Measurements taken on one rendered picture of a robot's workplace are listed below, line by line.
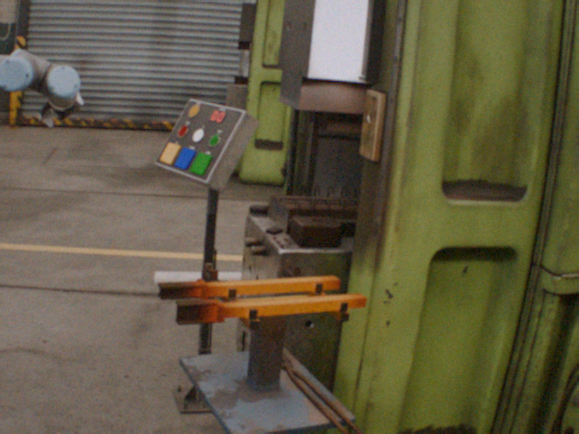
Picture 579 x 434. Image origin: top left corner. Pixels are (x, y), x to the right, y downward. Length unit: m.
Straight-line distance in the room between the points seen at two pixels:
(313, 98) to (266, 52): 4.93
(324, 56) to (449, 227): 0.57
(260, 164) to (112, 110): 3.54
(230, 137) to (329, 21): 0.69
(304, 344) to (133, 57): 8.17
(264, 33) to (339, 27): 4.92
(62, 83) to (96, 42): 8.01
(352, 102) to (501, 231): 0.56
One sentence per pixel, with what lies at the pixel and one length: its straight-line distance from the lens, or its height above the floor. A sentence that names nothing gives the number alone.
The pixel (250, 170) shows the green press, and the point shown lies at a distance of 7.00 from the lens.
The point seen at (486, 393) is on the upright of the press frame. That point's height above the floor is 0.56.
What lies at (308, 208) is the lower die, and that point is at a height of 0.99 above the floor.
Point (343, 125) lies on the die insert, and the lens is 2.10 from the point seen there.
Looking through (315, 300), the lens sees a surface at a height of 0.93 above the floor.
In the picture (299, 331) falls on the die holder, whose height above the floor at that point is 0.68.
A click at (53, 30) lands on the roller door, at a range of 10.04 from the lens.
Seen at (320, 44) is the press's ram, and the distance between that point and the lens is 1.96.
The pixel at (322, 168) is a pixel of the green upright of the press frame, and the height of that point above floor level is 1.06.
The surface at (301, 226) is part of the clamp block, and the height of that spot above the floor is 0.97.
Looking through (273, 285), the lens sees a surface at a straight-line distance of 1.64.
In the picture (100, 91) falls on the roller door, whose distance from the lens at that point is 10.01.
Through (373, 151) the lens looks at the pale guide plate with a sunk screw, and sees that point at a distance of 1.83.
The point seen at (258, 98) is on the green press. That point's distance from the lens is 6.92.
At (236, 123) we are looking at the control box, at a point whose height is 1.16.
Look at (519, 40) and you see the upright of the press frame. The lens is 1.91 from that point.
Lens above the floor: 1.48
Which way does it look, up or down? 14 degrees down
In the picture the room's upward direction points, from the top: 6 degrees clockwise
